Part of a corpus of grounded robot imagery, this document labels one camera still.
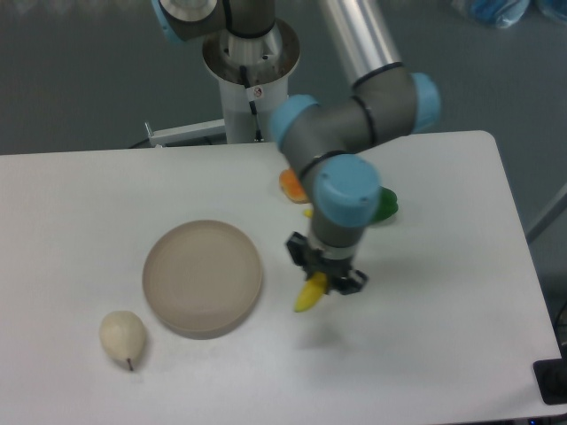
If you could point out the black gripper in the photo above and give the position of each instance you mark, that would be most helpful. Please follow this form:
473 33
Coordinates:
311 254

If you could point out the yellow banana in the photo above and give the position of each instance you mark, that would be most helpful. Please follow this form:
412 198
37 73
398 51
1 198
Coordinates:
315 287

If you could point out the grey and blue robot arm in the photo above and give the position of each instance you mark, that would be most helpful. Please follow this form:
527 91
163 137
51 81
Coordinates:
323 145

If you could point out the beige round plate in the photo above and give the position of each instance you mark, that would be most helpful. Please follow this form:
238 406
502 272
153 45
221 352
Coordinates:
203 278

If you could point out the green bell pepper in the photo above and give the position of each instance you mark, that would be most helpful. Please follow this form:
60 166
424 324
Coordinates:
387 206

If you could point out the orange bread roll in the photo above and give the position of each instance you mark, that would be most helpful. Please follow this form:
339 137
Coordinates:
291 187

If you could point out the white pear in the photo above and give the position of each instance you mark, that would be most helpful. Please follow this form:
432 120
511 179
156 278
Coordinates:
122 336

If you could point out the black device at table edge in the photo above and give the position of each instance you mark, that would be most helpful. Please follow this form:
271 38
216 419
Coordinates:
551 379

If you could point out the blue plastic bag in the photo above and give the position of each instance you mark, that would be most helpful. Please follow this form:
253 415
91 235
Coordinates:
492 13

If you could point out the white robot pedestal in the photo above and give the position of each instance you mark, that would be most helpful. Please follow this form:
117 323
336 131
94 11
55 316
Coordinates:
253 78

